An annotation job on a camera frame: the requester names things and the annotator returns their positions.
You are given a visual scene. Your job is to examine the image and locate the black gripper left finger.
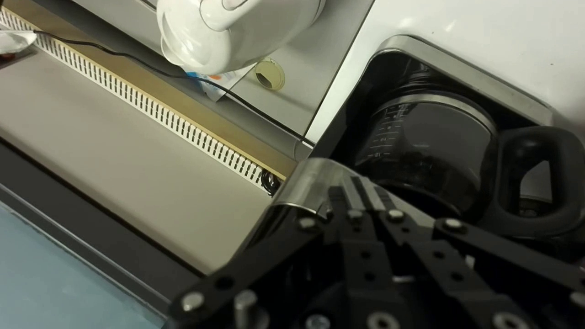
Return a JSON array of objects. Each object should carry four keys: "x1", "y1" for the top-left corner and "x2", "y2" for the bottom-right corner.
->
[{"x1": 168, "y1": 180, "x2": 399, "y2": 329}]

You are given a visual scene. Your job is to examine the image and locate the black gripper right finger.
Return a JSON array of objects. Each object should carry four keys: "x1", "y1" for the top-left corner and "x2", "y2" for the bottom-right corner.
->
[{"x1": 359, "y1": 180, "x2": 585, "y2": 329}]

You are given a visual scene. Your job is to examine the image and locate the black and silver coffeemaker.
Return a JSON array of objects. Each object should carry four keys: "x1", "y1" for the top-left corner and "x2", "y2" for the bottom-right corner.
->
[{"x1": 234, "y1": 34, "x2": 585, "y2": 329}]

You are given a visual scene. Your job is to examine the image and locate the beige tape roll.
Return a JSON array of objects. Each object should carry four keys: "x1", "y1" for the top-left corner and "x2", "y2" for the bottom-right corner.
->
[{"x1": 251, "y1": 57, "x2": 287, "y2": 94}]

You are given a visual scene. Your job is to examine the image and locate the wooden ledge with white grille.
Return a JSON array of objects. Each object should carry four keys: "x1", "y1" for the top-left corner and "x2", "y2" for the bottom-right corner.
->
[{"x1": 0, "y1": 0, "x2": 300, "y2": 198}]

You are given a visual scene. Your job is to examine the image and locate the white electric kettle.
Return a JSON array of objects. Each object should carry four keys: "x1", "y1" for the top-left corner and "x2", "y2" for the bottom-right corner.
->
[{"x1": 156, "y1": 0, "x2": 329, "y2": 78}]

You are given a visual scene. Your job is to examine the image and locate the white crumpled plastic wrapper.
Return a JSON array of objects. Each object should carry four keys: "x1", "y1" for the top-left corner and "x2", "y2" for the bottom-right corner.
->
[{"x1": 0, "y1": 26, "x2": 40, "y2": 65}]

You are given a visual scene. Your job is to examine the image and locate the glass coffee carafe black handle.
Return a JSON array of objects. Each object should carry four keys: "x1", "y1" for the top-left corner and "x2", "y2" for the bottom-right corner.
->
[{"x1": 351, "y1": 85, "x2": 585, "y2": 242}]

